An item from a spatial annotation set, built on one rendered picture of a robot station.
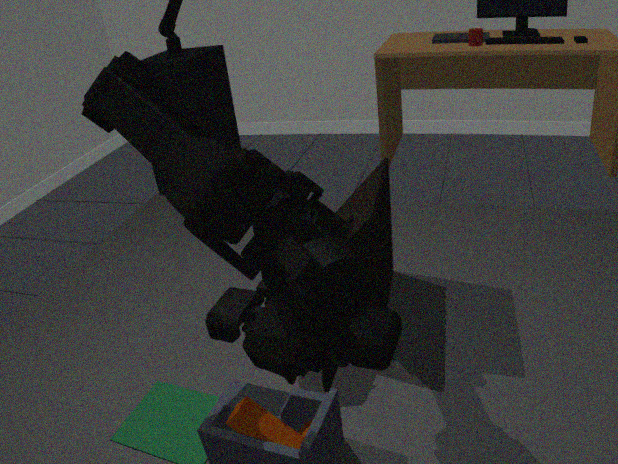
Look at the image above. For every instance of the orange l-shaped part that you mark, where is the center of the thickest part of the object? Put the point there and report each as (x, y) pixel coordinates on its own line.
(248, 418)

